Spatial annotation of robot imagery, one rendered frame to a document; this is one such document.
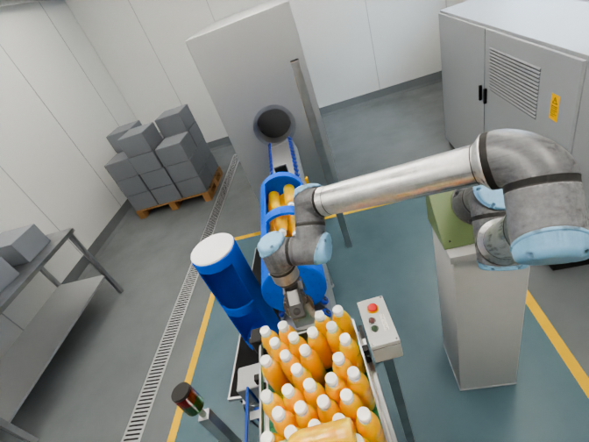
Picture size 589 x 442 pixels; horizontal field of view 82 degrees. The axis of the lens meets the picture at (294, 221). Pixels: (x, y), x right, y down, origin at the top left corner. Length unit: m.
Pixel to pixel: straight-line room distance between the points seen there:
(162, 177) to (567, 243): 4.77
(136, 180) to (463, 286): 4.48
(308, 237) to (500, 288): 0.99
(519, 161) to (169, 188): 4.74
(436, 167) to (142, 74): 6.37
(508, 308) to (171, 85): 6.07
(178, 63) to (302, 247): 5.82
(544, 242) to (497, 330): 1.28
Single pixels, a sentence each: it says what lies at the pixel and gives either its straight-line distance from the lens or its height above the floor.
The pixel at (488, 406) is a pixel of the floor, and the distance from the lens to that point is 2.36.
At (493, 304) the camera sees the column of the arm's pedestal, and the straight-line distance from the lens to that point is 1.78.
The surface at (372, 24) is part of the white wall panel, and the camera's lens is 6.23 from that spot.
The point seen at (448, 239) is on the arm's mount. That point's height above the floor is 1.13.
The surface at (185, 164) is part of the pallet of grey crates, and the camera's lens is 4.85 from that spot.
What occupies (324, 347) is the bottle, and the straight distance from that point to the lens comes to 1.36.
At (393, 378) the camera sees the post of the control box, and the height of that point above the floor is 0.72.
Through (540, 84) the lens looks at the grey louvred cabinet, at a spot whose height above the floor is 1.23.
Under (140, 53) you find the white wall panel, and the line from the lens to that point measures 6.78.
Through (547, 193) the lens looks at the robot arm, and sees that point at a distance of 0.70.
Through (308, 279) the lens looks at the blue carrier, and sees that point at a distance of 1.45.
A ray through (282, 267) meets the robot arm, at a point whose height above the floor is 1.47.
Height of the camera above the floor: 2.14
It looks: 34 degrees down
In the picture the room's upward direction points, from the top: 22 degrees counter-clockwise
